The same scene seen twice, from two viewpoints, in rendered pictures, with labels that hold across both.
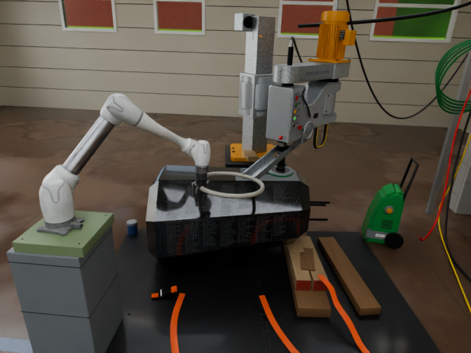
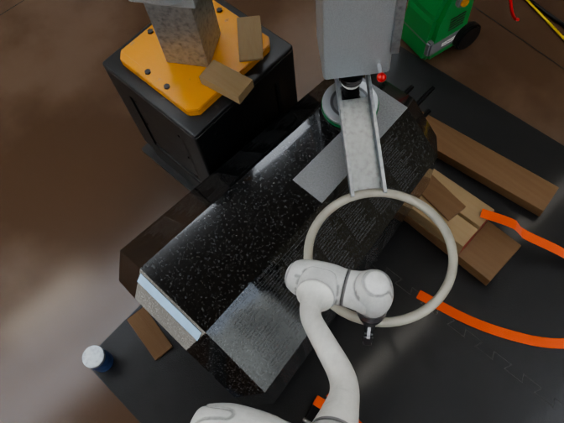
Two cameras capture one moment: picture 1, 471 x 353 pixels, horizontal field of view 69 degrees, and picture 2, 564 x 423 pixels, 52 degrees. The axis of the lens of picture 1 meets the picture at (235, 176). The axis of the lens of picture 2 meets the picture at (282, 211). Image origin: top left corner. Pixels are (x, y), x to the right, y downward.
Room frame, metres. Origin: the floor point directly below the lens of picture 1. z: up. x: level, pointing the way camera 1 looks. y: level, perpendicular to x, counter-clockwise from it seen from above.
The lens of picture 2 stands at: (1.87, 0.62, 2.67)
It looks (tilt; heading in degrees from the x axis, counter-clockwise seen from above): 65 degrees down; 325
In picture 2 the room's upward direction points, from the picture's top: 11 degrees counter-clockwise
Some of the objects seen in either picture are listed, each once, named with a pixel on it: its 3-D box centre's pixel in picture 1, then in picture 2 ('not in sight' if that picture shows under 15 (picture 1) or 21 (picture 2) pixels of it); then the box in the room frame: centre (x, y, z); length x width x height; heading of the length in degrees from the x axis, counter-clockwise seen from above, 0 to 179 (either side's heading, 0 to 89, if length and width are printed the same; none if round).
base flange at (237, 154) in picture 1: (254, 152); (195, 49); (3.41, -0.19, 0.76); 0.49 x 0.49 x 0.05; 2
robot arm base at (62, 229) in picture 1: (63, 221); not in sight; (1.67, 0.96, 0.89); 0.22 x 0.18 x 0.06; 78
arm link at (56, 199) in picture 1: (56, 198); not in sight; (1.68, 0.98, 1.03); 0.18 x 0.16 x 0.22; 27
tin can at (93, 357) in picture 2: (132, 227); (97, 358); (2.96, 1.02, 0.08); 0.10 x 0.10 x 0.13
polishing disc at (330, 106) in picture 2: (280, 169); (350, 102); (2.70, -0.38, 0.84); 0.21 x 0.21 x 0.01
